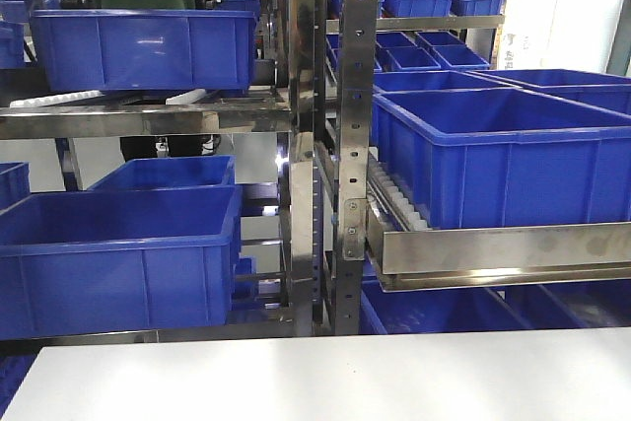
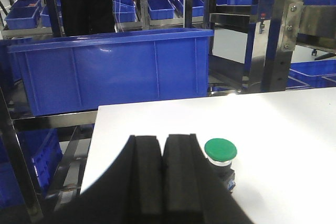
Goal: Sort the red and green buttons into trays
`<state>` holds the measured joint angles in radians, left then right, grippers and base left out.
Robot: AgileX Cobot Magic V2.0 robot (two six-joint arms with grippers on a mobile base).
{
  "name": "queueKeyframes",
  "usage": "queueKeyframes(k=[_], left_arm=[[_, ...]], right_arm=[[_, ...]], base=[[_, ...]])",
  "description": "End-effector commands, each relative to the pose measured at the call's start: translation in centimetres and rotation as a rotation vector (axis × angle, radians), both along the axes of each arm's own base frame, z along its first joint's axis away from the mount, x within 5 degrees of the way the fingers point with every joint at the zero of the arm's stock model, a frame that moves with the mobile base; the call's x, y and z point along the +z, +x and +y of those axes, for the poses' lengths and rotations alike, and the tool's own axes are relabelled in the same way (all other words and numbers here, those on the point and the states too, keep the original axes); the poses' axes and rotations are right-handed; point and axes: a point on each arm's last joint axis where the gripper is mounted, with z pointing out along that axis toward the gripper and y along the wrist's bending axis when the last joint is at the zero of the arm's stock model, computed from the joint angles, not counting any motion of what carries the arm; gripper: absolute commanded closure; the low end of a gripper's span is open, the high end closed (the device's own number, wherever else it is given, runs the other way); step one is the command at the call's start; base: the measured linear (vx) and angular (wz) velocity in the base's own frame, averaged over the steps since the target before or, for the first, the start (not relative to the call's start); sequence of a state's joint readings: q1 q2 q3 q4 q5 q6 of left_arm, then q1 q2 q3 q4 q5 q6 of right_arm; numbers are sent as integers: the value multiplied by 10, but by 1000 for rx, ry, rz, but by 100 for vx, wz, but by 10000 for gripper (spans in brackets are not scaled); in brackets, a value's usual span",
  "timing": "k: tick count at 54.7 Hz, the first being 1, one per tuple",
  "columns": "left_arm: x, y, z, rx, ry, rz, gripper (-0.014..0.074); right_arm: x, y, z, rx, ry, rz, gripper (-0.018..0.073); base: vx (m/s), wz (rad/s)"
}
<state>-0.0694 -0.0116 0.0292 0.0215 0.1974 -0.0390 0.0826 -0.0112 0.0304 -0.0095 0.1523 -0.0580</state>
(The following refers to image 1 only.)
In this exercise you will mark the steel shelving rack left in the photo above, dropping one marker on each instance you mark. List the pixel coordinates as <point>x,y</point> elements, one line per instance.
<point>286,109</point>

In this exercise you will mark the steel shelving rack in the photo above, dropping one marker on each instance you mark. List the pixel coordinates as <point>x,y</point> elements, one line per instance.
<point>286,109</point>
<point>427,259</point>

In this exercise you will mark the blue bin behind lower left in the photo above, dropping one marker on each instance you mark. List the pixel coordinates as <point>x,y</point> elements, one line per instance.
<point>164,173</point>

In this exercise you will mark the steel shelving rack right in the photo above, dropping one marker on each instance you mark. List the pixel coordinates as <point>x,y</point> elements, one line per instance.
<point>427,259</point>

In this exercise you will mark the large blue bin right shelf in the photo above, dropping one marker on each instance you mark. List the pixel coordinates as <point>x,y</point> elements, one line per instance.
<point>505,157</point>

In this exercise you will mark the large blue bin lower left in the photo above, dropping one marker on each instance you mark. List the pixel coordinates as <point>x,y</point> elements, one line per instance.
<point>104,261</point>

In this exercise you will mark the blue bin upper left shelf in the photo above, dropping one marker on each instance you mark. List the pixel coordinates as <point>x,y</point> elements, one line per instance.
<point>126,50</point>

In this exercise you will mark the blue bin far right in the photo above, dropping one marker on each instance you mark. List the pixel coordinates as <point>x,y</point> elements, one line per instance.
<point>603,90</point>

